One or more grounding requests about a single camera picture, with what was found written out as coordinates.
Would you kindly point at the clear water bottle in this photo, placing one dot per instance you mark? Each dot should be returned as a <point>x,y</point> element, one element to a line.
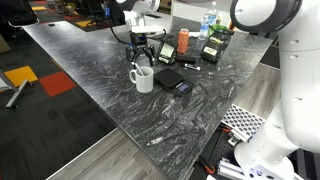
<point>207,21</point>

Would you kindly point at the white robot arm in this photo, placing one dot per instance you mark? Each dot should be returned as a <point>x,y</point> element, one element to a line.
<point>294,122</point>

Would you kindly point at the black flat case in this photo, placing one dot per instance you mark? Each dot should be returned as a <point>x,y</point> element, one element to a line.
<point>185,59</point>

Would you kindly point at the orange drink can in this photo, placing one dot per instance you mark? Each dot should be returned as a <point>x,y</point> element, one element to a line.
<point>183,39</point>

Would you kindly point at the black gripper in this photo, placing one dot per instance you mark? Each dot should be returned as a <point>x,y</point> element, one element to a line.
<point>138,47</point>

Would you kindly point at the white marker pen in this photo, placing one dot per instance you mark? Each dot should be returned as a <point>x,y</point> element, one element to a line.
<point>192,67</point>

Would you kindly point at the white ceramic mug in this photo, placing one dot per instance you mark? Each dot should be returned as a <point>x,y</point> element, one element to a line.
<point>144,80</point>

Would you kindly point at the black coffee bag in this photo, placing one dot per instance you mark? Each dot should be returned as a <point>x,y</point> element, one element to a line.
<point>216,44</point>

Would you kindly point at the black office chair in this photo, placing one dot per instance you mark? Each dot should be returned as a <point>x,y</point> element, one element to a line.
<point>17,13</point>

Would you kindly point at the white spoon in mug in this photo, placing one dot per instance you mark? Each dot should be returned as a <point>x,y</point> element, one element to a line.
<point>138,68</point>

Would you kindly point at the black digital scale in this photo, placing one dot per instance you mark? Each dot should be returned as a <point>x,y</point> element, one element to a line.
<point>173,82</point>

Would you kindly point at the perforated metal plate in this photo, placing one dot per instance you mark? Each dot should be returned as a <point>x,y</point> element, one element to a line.
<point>243,121</point>

